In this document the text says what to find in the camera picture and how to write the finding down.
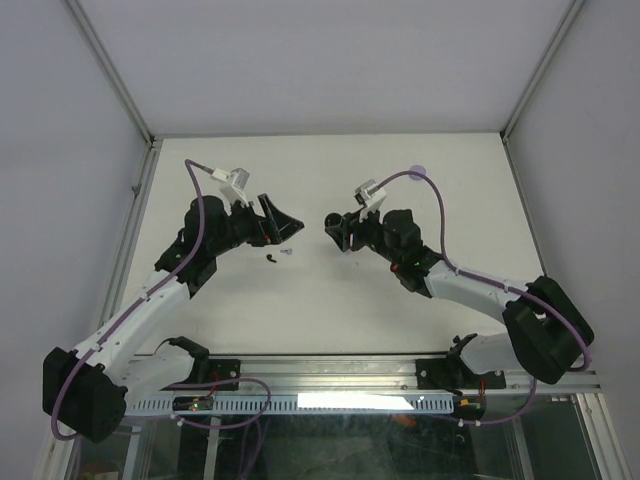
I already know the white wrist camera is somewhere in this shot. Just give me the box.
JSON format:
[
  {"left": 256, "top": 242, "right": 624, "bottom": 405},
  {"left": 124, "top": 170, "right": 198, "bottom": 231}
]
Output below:
[
  {"left": 354, "top": 179, "right": 387, "bottom": 222},
  {"left": 210, "top": 168, "right": 250, "bottom": 207}
]

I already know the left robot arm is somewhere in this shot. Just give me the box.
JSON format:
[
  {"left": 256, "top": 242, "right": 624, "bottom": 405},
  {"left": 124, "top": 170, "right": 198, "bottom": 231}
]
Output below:
[{"left": 42, "top": 194, "right": 304, "bottom": 443}]

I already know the purple earbud charging case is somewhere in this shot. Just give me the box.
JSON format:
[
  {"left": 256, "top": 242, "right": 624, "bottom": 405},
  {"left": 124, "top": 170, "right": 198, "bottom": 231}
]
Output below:
[{"left": 409, "top": 165, "right": 426, "bottom": 181}]

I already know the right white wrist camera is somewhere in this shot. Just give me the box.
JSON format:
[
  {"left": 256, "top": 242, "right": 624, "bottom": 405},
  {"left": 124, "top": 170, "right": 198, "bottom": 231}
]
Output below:
[{"left": 354, "top": 179, "right": 387, "bottom": 222}]

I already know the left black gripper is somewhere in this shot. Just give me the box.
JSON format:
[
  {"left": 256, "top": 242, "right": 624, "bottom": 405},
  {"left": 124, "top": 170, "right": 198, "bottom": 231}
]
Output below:
[{"left": 209, "top": 194, "right": 303, "bottom": 257}]

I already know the black earbud charging case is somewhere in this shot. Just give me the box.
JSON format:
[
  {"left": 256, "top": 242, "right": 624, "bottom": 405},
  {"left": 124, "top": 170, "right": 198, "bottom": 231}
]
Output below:
[{"left": 324, "top": 213, "right": 343, "bottom": 228}]

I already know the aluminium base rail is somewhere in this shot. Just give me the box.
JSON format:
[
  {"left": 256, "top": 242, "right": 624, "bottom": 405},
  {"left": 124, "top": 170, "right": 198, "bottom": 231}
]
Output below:
[{"left": 114, "top": 352, "right": 599, "bottom": 399}]

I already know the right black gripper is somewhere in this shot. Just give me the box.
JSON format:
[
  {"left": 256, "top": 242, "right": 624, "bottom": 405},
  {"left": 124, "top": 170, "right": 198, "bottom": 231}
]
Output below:
[{"left": 326, "top": 202, "right": 402, "bottom": 267}]

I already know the slotted cable duct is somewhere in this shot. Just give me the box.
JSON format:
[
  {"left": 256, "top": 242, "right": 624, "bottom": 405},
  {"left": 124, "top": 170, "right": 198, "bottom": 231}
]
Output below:
[{"left": 126, "top": 392, "right": 454, "bottom": 417}]

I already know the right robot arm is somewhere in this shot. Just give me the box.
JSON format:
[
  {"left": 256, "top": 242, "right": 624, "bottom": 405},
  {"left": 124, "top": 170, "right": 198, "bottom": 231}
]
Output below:
[{"left": 324, "top": 209, "right": 595, "bottom": 387}]

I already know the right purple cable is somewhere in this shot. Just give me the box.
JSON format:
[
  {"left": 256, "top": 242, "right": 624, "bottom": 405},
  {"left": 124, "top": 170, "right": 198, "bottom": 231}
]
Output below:
[{"left": 374, "top": 170, "right": 594, "bottom": 426}]

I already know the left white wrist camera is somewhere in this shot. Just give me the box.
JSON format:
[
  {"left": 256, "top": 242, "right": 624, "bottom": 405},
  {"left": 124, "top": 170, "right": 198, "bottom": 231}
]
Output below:
[{"left": 210, "top": 168, "right": 250, "bottom": 207}]

